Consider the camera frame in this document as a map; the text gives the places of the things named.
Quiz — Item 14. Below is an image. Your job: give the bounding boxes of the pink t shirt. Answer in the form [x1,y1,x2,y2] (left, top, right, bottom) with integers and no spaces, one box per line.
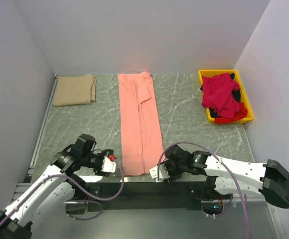
[118,72,163,176]

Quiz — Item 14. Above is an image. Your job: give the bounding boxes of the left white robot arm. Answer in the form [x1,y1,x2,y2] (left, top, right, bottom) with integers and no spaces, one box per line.
[0,134,122,239]

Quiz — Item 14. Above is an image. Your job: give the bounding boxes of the brown cardboard sheet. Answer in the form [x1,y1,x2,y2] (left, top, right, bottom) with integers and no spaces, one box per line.
[53,75,97,107]

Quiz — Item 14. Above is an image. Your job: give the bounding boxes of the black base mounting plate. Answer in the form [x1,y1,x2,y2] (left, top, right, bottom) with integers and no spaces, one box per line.
[65,180,232,215]

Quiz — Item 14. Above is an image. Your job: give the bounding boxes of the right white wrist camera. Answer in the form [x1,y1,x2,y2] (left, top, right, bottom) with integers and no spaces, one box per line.
[149,165,169,182]

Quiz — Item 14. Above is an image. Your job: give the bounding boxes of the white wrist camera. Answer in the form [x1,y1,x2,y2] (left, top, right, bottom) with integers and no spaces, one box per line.
[101,155,117,173]
[149,165,169,182]

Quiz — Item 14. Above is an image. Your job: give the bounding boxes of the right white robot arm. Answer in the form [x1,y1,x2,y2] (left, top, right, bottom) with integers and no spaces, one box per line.
[149,144,289,209]

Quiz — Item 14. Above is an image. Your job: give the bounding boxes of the red t shirt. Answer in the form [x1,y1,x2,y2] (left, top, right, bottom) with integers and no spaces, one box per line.
[200,72,249,124]

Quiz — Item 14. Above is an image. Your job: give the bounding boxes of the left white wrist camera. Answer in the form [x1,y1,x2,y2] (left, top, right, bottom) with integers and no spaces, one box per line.
[101,155,117,173]

